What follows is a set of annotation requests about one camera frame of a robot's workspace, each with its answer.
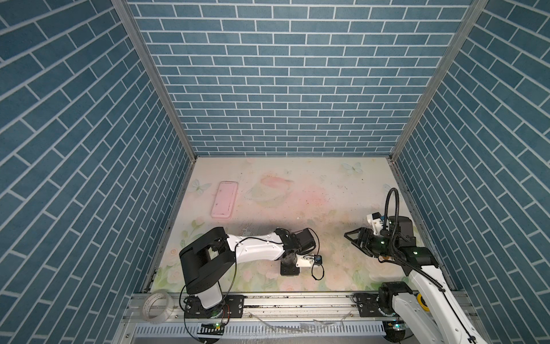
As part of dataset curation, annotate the pink flat case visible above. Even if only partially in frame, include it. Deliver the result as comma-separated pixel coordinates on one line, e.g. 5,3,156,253
211,181,239,219

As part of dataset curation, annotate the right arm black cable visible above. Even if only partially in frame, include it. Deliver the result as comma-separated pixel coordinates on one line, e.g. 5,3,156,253
380,187,448,293

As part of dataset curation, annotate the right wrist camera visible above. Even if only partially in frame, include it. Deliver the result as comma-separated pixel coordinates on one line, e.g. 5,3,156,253
367,212,383,236

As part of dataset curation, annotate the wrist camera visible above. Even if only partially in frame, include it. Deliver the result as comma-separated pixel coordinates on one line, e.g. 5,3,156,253
367,212,383,236
296,255,322,268

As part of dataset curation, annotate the aluminium front rail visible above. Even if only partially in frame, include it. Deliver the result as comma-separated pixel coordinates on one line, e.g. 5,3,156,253
112,292,486,344

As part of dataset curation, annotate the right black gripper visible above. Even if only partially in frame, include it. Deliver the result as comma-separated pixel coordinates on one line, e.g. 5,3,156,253
344,226,398,257

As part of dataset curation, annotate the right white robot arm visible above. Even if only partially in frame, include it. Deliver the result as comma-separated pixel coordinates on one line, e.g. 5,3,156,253
344,213,485,343

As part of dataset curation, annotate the clear tape roll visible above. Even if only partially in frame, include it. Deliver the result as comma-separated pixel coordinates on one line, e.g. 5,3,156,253
141,290,174,325

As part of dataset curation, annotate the aluminium corner post left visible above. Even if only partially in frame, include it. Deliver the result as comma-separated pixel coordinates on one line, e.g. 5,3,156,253
110,0,198,158

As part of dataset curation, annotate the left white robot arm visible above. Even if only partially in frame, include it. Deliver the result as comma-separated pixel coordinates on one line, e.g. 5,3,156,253
178,226,322,310

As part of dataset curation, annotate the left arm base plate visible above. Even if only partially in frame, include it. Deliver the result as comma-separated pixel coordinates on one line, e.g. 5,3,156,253
181,295,245,320

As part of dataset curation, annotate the aluminium corner post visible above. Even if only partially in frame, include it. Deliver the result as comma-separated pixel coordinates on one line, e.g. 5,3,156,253
388,0,491,160
110,0,198,158

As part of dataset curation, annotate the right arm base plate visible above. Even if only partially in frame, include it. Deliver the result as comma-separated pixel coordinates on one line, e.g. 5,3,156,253
351,292,385,318

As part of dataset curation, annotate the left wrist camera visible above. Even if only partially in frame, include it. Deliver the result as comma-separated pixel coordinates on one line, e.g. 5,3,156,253
296,255,322,268

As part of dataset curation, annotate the aluminium corner post right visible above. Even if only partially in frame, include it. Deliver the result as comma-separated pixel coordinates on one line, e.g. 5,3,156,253
388,0,491,160

